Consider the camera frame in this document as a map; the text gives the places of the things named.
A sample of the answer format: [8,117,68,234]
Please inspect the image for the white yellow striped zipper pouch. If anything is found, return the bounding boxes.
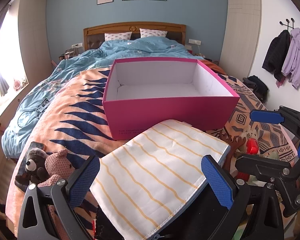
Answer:
[89,119,231,240]

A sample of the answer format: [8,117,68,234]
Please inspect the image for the light blue duvet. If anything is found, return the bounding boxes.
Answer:
[1,36,205,158]

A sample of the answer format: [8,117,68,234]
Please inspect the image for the black jacket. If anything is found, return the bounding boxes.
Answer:
[262,29,292,82]

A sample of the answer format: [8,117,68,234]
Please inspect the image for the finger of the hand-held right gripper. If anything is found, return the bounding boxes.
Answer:
[235,140,300,218]
[249,106,300,143]

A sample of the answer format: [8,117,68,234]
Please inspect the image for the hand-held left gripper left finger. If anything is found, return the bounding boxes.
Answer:
[17,155,101,240]

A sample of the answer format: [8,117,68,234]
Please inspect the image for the wooden bed headboard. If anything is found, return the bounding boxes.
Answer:
[83,22,187,52]

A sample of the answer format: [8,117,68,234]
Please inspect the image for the purple curtain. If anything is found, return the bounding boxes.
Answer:
[0,5,10,98]

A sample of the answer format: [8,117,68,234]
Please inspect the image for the pink knitted plush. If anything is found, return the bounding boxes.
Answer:
[37,148,78,238]

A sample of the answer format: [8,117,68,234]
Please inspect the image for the lilac jacket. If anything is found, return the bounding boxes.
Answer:
[281,27,300,89]

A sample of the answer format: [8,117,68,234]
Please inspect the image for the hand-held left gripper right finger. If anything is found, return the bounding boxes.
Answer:
[201,155,285,240]

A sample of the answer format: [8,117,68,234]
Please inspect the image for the black cloth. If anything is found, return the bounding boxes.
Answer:
[95,182,230,240]

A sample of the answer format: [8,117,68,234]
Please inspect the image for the pink flower ornament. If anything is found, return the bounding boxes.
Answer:
[13,78,28,91]

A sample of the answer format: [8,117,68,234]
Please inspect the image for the nightstand clutter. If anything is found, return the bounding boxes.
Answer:
[59,47,78,60]

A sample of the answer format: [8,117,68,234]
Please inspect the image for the smartphone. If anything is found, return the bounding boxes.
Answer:
[27,141,45,153]

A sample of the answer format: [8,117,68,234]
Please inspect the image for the pink cardboard box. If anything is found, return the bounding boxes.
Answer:
[102,57,240,140]

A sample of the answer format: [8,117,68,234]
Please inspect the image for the beige wardrobe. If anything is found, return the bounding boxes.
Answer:
[219,0,262,75]
[17,0,53,85]

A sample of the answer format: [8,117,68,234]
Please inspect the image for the dark brown bear plush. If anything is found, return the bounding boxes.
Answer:
[15,147,49,187]

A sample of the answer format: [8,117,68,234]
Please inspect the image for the orange navy patterned blanket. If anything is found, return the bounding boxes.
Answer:
[14,65,298,240]

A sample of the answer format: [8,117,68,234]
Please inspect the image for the white patterned pillow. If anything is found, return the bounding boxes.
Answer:
[104,32,132,41]
[139,28,168,38]

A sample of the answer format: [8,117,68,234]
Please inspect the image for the black wall coat hooks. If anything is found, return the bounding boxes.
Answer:
[279,18,296,30]

